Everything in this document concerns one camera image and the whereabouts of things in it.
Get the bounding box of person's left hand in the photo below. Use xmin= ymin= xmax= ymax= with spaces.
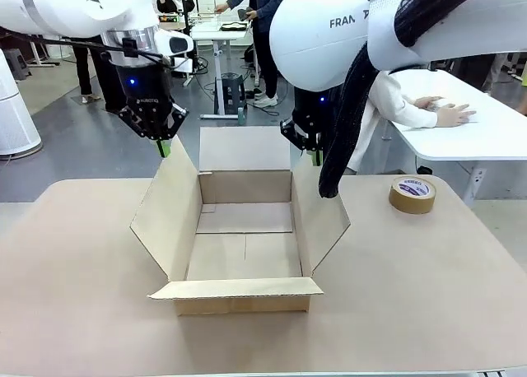
xmin=412 ymin=95 xmax=444 ymax=112

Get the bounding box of white rounded table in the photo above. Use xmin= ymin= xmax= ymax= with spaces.
xmin=389 ymin=66 xmax=527 ymax=207

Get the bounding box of brown packing tape roll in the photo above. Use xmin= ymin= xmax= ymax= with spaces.
xmin=388 ymin=175 xmax=437 ymax=216

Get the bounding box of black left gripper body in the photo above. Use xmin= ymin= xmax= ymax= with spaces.
xmin=113 ymin=62 xmax=177 ymax=139

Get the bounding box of person in blue floral shirt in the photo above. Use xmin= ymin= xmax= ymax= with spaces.
xmin=71 ymin=35 xmax=127 ymax=115

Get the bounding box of person in white cardigan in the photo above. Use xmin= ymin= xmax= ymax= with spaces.
xmin=344 ymin=69 xmax=440 ymax=176

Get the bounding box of dark grey plastic stool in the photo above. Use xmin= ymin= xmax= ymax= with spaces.
xmin=215 ymin=74 xmax=249 ymax=115

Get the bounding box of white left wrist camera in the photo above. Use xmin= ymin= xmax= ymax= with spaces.
xmin=158 ymin=28 xmax=195 ymax=62

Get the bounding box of black braided cable sleeve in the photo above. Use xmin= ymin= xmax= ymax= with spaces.
xmin=318 ymin=0 xmax=508 ymax=200

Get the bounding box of person in denim jacket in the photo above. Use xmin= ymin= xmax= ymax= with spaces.
xmin=213 ymin=0 xmax=286 ymax=108

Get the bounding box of white height-adjustable desk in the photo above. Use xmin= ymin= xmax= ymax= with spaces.
xmin=189 ymin=18 xmax=259 ymax=120

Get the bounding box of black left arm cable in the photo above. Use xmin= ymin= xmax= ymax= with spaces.
xmin=0 ymin=26 xmax=174 ymax=70

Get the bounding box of brown cardboard box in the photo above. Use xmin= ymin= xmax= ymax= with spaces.
xmin=129 ymin=125 xmax=352 ymax=317

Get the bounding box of person's right forearm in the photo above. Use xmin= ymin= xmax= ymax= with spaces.
xmin=385 ymin=91 xmax=439 ymax=129

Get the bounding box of person's right hand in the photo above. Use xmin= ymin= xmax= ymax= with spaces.
xmin=436 ymin=102 xmax=478 ymax=128

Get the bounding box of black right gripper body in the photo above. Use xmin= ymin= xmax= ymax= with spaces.
xmin=290 ymin=88 xmax=331 ymax=140

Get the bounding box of white cylindrical air purifier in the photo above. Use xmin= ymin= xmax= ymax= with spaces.
xmin=0 ymin=49 xmax=43 ymax=156

